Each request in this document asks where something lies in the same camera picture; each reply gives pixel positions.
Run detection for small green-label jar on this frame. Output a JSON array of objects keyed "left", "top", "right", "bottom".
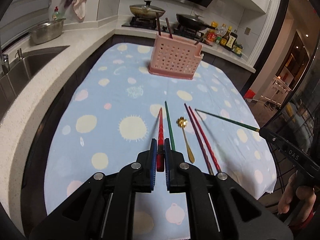
[{"left": 215, "top": 36, "right": 222, "bottom": 44}]

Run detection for blue patterned tablecloth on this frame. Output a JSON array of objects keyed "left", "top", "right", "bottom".
[{"left": 43, "top": 42, "right": 278, "bottom": 240}]

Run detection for white cabinet furniture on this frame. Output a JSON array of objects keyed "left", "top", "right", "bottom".
[{"left": 260, "top": 76, "right": 291, "bottom": 107}]

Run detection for brown sauce bottle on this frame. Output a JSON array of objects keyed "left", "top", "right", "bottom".
[{"left": 220, "top": 26, "right": 232, "bottom": 47}]

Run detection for red bag on floor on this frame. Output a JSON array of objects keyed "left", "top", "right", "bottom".
[{"left": 244, "top": 89, "right": 255, "bottom": 100}]

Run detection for clear plastic bottle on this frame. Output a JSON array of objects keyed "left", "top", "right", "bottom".
[{"left": 217, "top": 23, "right": 226, "bottom": 40}]

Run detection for brass wok with lid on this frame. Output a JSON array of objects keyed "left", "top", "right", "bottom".
[{"left": 129, "top": 1, "right": 165, "bottom": 19}]

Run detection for dark soy sauce bottle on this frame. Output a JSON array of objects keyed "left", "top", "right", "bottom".
[{"left": 225, "top": 29, "right": 238, "bottom": 51}]

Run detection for maroon chopstick group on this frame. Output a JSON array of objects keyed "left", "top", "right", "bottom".
[
  {"left": 165, "top": 17, "right": 173, "bottom": 39},
  {"left": 184, "top": 103, "right": 214, "bottom": 175}
]

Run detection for pink perforated utensil holder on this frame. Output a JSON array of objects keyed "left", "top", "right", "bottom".
[{"left": 148, "top": 33, "right": 203, "bottom": 80}]

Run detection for steel colander bowl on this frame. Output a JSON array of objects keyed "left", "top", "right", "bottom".
[{"left": 30, "top": 18, "right": 66, "bottom": 46}]

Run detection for dark jars at end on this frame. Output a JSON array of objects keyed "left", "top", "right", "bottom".
[{"left": 232, "top": 42, "right": 243, "bottom": 57}]

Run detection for person's right hand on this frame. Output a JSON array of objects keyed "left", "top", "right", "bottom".
[{"left": 278, "top": 172, "right": 317, "bottom": 229}]

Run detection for green chopstick group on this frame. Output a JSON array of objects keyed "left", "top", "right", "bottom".
[
  {"left": 195, "top": 109, "right": 260, "bottom": 132},
  {"left": 164, "top": 101, "right": 176, "bottom": 151}
]

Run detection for black wok with lid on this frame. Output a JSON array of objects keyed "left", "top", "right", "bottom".
[{"left": 176, "top": 14, "right": 216, "bottom": 31}]

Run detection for gold flower spoon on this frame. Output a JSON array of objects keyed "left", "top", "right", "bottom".
[{"left": 176, "top": 116, "right": 195, "bottom": 164}]

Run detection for dark brown chopstick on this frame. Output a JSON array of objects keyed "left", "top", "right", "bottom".
[{"left": 156, "top": 12, "right": 161, "bottom": 36}]

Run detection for stainless steel sink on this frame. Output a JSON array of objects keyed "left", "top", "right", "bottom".
[{"left": 1, "top": 46, "right": 67, "bottom": 117}]

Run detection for black gas stove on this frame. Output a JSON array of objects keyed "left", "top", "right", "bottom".
[{"left": 121, "top": 16, "right": 210, "bottom": 45}]

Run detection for red chopstick group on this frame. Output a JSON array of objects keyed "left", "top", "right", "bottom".
[
  {"left": 188, "top": 106, "right": 222, "bottom": 173},
  {"left": 156, "top": 107, "right": 164, "bottom": 172}
]

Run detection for green dish soap bottle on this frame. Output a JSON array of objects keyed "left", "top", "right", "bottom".
[{"left": 52, "top": 7, "right": 61, "bottom": 21}]

